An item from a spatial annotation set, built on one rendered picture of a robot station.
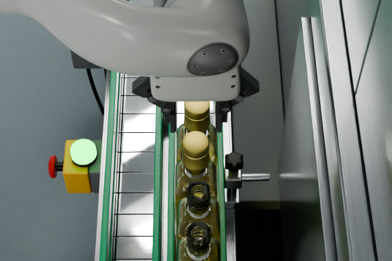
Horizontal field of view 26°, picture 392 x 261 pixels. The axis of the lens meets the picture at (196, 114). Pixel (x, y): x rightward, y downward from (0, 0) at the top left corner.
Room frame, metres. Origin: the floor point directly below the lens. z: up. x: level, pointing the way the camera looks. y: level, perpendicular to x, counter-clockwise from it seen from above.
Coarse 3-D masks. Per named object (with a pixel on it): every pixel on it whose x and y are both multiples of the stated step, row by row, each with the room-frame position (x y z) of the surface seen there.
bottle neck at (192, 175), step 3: (186, 168) 0.57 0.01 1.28; (186, 171) 0.57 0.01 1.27; (189, 171) 0.56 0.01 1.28; (192, 171) 0.56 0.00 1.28; (195, 171) 0.56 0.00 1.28; (198, 171) 0.56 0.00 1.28; (201, 171) 0.56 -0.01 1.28; (204, 171) 0.57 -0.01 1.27; (186, 174) 0.57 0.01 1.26; (189, 174) 0.56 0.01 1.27; (192, 174) 0.56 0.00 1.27; (195, 174) 0.56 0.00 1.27; (198, 174) 0.56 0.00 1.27; (201, 174) 0.56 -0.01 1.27; (204, 174) 0.57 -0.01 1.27; (192, 177) 0.56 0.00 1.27; (195, 177) 0.56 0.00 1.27; (198, 177) 0.56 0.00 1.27; (201, 177) 0.56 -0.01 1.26
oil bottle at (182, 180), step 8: (176, 168) 0.58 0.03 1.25; (184, 168) 0.58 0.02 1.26; (208, 168) 0.58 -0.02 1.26; (176, 176) 0.57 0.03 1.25; (184, 176) 0.57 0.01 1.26; (208, 176) 0.57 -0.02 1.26; (176, 184) 0.56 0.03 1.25; (184, 184) 0.56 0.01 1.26; (208, 184) 0.56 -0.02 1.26; (216, 184) 0.56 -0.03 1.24; (176, 192) 0.55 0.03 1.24; (184, 192) 0.55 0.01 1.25; (216, 192) 0.55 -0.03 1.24; (176, 200) 0.55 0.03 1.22; (176, 208) 0.55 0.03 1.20; (176, 216) 0.55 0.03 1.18; (176, 224) 0.55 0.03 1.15
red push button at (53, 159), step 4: (52, 156) 0.77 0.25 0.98; (52, 160) 0.76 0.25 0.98; (56, 160) 0.77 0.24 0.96; (48, 164) 0.76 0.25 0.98; (52, 164) 0.75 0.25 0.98; (56, 164) 0.76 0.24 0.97; (60, 164) 0.76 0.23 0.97; (48, 168) 0.75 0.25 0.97; (52, 168) 0.75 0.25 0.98; (56, 168) 0.75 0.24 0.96; (60, 168) 0.75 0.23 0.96; (52, 172) 0.74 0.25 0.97; (56, 172) 0.75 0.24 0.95; (52, 176) 0.74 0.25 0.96; (56, 176) 0.75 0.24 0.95
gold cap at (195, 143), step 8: (184, 136) 0.58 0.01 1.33; (192, 136) 0.58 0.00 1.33; (200, 136) 0.58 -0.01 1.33; (184, 144) 0.57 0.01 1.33; (192, 144) 0.57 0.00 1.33; (200, 144) 0.57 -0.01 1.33; (208, 144) 0.57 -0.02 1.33; (184, 152) 0.56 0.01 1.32; (192, 152) 0.56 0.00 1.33; (200, 152) 0.56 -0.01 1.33; (208, 152) 0.57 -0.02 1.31; (184, 160) 0.56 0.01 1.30; (192, 160) 0.56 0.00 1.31; (200, 160) 0.56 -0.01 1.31; (208, 160) 0.57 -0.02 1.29; (192, 168) 0.56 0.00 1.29; (200, 168) 0.56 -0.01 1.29
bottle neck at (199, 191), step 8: (192, 184) 0.52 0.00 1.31; (200, 184) 0.53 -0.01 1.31; (192, 192) 0.52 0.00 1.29; (200, 192) 0.53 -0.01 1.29; (208, 192) 0.51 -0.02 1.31; (192, 200) 0.50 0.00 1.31; (200, 200) 0.50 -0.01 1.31; (208, 200) 0.51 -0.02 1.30; (192, 208) 0.50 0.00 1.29; (200, 208) 0.50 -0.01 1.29; (208, 208) 0.51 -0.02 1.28; (192, 216) 0.50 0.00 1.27; (200, 216) 0.50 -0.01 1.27
